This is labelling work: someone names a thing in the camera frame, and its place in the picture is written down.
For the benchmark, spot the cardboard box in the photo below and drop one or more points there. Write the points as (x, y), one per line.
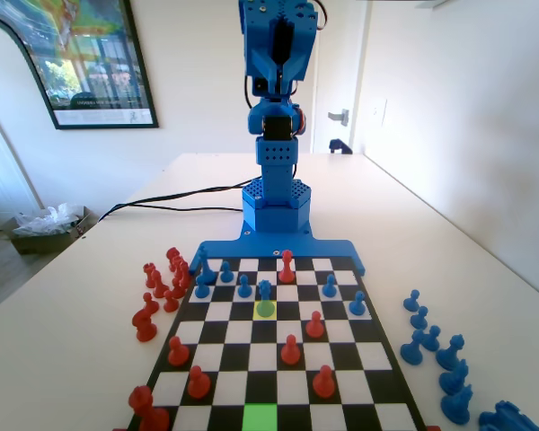
(40, 244)

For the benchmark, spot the small red object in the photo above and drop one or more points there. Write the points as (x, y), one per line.
(286, 269)

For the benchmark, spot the black and white chessboard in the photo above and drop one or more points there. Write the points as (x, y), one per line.
(269, 354)

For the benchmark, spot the red chess knight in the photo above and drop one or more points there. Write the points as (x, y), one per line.
(144, 327)

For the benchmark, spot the blue table clamp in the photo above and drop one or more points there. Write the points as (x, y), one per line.
(340, 146)

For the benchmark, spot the blue chess rook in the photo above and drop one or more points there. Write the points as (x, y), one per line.
(507, 418)

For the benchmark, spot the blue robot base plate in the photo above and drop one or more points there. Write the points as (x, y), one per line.
(323, 248)

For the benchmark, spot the blue chess queen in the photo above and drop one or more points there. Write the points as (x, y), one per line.
(451, 354)
(264, 292)

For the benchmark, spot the red chess pawn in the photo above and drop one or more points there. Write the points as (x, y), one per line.
(314, 325)
(290, 352)
(324, 384)
(149, 300)
(170, 304)
(198, 384)
(178, 354)

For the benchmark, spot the white door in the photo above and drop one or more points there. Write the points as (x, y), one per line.
(339, 67)

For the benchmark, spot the blue chess knight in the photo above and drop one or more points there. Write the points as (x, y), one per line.
(453, 379)
(458, 406)

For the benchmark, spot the red chess piece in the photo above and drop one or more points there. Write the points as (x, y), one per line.
(160, 289)
(178, 292)
(149, 269)
(184, 271)

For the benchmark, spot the framed poster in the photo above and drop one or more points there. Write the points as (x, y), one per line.
(94, 67)

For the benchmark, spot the tall blue chess king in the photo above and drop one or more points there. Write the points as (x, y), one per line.
(204, 267)

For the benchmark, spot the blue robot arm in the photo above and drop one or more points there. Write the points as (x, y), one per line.
(276, 211)

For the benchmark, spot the red chess rook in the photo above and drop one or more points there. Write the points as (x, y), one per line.
(174, 253)

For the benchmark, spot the clear plastic bag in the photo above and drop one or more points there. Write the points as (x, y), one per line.
(49, 220)

